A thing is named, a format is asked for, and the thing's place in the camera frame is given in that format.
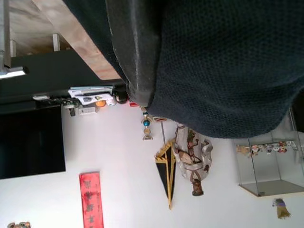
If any stack of white papers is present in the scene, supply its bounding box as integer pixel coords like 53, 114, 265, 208
67, 85, 115, 105

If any red calligraphy banner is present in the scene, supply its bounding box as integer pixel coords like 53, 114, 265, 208
78, 170, 105, 228

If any small straw broom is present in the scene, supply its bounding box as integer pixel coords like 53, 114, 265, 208
272, 197, 292, 220

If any fabric puppet figurine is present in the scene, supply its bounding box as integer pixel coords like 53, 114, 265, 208
172, 123, 214, 197

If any black television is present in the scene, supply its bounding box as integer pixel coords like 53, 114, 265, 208
0, 106, 67, 180

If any black logo T-shirt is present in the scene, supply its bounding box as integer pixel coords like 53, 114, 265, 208
63, 0, 304, 139

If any black yellow umbrella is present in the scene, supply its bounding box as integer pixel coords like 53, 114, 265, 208
154, 117, 178, 210

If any white wall socket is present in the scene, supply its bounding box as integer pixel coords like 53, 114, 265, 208
78, 106, 97, 116

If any glass display cabinet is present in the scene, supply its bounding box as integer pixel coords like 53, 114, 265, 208
234, 108, 304, 198

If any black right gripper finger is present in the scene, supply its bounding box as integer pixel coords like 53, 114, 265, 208
105, 0, 167, 108

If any black plush toy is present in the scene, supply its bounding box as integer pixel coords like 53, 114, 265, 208
113, 91, 129, 105

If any black TV console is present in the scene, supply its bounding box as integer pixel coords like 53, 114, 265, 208
0, 34, 128, 111

